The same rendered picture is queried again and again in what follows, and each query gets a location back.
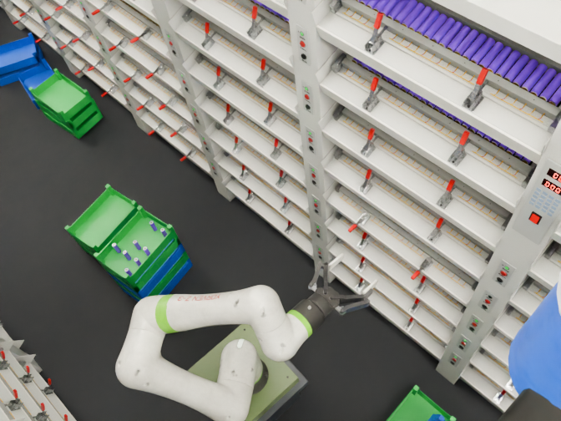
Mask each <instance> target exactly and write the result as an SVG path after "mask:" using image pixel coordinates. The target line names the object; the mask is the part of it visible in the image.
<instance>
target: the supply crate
mask: <svg viewBox="0 0 561 421"><path fill-rule="evenodd" d="M137 209H138V212H137V213H136V214H135V215H134V216H133V217H132V218H131V219H130V220H129V221H128V223H127V224H126V225H125V226H124V227H123V228H122V229H121V230H120V231H119V232H118V234H117V235H116V236H115V237H114V238H113V239H112V240H111V241H110V242H109V243H108V244H107V246H106V247H105V248H104V249H103V250H102V251H101V252H100V253H97V252H95V253H94V254H93V256H94V257H95V258H96V260H97V261H98V262H99V263H100V264H101V265H103V266H104V267H106V268H107V269H109V270H110V271H111V272H112V273H114V274H115V275H116V276H118V277H120V278H121V279H122V280H124V281H125V282H127V283H128V284H129V285H130V286H132V285H133V284H134V283H135V282H136V281H137V280H138V279H139V277H140V276H141V275H142V274H143V273H144V272H145V270H146V269H147V268H148V267H149V266H150V265H151V263H152V262H153V261H154V260H155V259H156V258H157V256H158V255H159V254H160V253H161V252H162V251H163V249H164V248H165V247H166V246H167V245H168V244H169V243H170V242H171V241H172V240H173V239H174V237H175V236H176V235H177V234H176V232H175V230H174V228H173V226H172V225H170V224H168V225H167V224H166V223H164V222H163V221H161V220H160V219H158V218H157V217H155V216H153V215H151V214H150V213H148V211H146V210H144V208H143V207H142V206H141V205H139V206H138V207H137ZM150 221H153V222H154V224H155V225H156V227H157V231H154V230H153V228H152V227H151V225H150V223H149V222H150ZM162 228H164V229H165V231H166V233H167V236H166V237H164V236H163V234H162V232H161V231H160V229H162ZM133 241H137V242H138V243H139V245H140V246H141V250H138V249H137V248H136V247H135V245H134V243H133ZM114 243H116V245H117V246H118V247H119V249H120V250H121V252H120V253H118V252H117V251H116V250H115V249H114V248H113V246H112V245H113V244H114ZM145 246H146V247H147V248H148V250H149V252H150V255H149V256H147V255H146V253H145V252H144V250H143V248H144V247H145ZM123 251H127V252H128V253H129V255H130V256H131V260H130V261H128V259H127V258H126V257H125V255H124V254H123ZM134 258H138V259H139V261H140V262H141V263H142V264H141V265H140V266H138V265H137V264H136V263H135V261H134ZM125 268H128V269H129V270H130V271H131V272H132V276H129V275H128V274H127V273H126V272H125V271H124V269H125Z"/></svg>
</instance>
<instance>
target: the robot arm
mask: <svg viewBox="0 0 561 421"><path fill-rule="evenodd" d="M344 254H345V253H344V252H342V253H341V254H340V255H339V256H338V257H337V258H336V259H333V258H331V259H330V260H329V261H328V262H325V263H322V261H319V262H318V265H317V268H316V272H315V275H314V277H313V280H312V281H311V282H310V283H309V287H308V289H309V290H312V291H314V292H315V293H313V294H312V295H311V296H310V297H309V298H308V299H303V300H301V301H300V302H299V303H298V304H297V305H295V306H294V307H293V308H292V309H291V310H290V311H289V312H288V313H287V314H286V312H285V310H284V308H283V306H282V304H281V300H280V298H279V296H278V294H277V293H276V292H275V291H274V290H273V289H272V288H270V287H268V286H264V285H258V286H254V287H249V288H246V289H242V290H238V291H232V292H222V293H213V294H200V295H189V294H174V295H158V296H150V297H145V298H143V299H141V300H140V301H139V302H138V303H137V304H136V305H135V307H134V310H133V314H132V317H131V321H130V325H129V331H128V334H127V337H126V339H125V341H124V345H123V347H122V350H121V352H120V354H119V357H118V360H117V362H116V366H115V372H116V375H117V378H118V380H119V381H120V382H121V383H122V384H123V385H124V386H125V387H127V388H132V389H137V390H140V391H144V392H148V393H153V394H157V395H159V396H162V397H165V398H169V399H172V400H174V401H176V402H179V403H182V404H184V405H186V406H188V407H190V408H193V409H195V410H197V411H199V412H200V413H202V414H204V415H205V416H207V417H209V418H211V419H213V420H214V421H245V419H246V417H247V416H248V413H249V410H250V402H251V398H252V395H253V394H256V393H258V392H259V391H261V390H262V389H263V388H264V386H265V385H266V383H267V381H268V376H269V374H268V369H267V366H266V365H265V363H264V362H263V361H262V360H261V359H260V357H259V354H258V352H257V351H256V349H255V347H254V345H253V344H252V343H251V342H249V341H247V340H245V339H236V340H233V341H231V342H229V343H228V344H227V345H226V346H225V347H224V349H223V351H222V353H221V358H220V370H219V376H218V379H217V383H215V382H212V381H210V380H208V379H205V378H202V377H199V376H197V375H195V374H193V373H190V372H188V371H186V370H184V369H183V368H180V367H178V366H176V365H174V364H173V363H171V362H169V361H167V360H166V359H164V358H163V357H162V355H161V352H160V351H161V347H162V343H163V340H164V336H165V334H167V333H173V332H183V331H189V330H193V329H196V328H202V327H212V326H220V325H236V324H250V325H251V326H252V328H253V330H254V331H255V335H256V336H257V338H258V341H259V343H260V346H261V348H262V351H263V353H264V354H265V355H266V356H267V357H268V358H269V359H271V360H273V361H276V362H284V361H287V360H289V359H291V358H292V357H293V356H294V355H295V354H296V352H297V351H298V349H299V348H300V346H301V345H302V343H303V342H304V341H305V340H306V339H307V338H308V337H309V336H310V335H311V334H312V333H313V332H314V331H315V330H317V329H318V328H319V327H320V326H321V325H322V324H323V323H324V318H325V317H326V316H327V315H328V314H330V313H331V312H332V311H333V310H337V311H338V312H339V315H340V316H341V317H342V316H343V315H345V314H346V313H348V312H352V311H355V310H358V309H362V308H364V307H368V306H369V303H370V300H369V299H368V297H369V296H370V295H371V294H372V293H373V290H372V289H373V288H374V287H375V286H376V285H377V283H378V279H376V280H375V281H374V282H373V283H372V284H371V285H370V286H369V287H367V288H366V289H365V290H364V291H363V292H362V294H360V295H345V296H344V295H339V293H338V292H337V291H335V290H334V289H333V288H332V287H329V286H328V271H330V270H331V269H332V268H333V267H334V266H335V265H337V264H338V263H339V262H340V261H341V260H342V259H343V258H344ZM321 269H323V287H318V288H316V282H317V279H318V276H319V274H320V271H321ZM339 299H341V300H339ZM347 302H355V303H352V304H350V305H346V306H342V307H339V304H343V303H347Z"/></svg>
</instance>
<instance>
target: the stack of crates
mask: <svg viewBox="0 0 561 421"><path fill-rule="evenodd" d="M105 187H106V189H107V190H105V192H104V193H103V194H102V195H101V196H100V197H99V198H98V199H97V200H96V201H95V202H94V203H93V204H92V205H91V206H90V207H89V208H88V209H87V210H86V211H85V212H84V213H83V214H82V215H81V216H80V217H79V218H78V219H77V220H76V221H75V222H74V223H73V224H72V225H71V226H66V227H65V229H66V231H67V232H68V233H69V234H70V235H71V236H72V238H73V239H74V240H75V241H76V242H77V243H78V244H79V245H80V246H81V247H82V248H83V250H84V251H86V252H87V253H88V254H89V255H90V256H92V257H94V253H95V252H97V253H100V252H101V251H102V250H103V249H104V248H105V247H106V246H107V244H108V243H109V242H110V241H111V240H112V239H113V238H114V237H115V236H116V235H117V234H118V232H119V231H120V230H121V229H122V228H123V227H124V226H125V225H126V224H127V223H128V221H129V220H130V219H131V218H132V217H133V216H134V215H135V214H136V213H137V212H138V209H137V207H138V206H139V205H138V204H137V202H136V201H134V200H133V201H132V200H130V199H129V198H127V197H126V196H124V195H122V194H120V193H119V192H118V191H116V190H114V189H113V188H112V187H111V186H110V185H109V184H107V185H106V186H105ZM94 258H95V257H94ZM95 259H96V258H95Z"/></svg>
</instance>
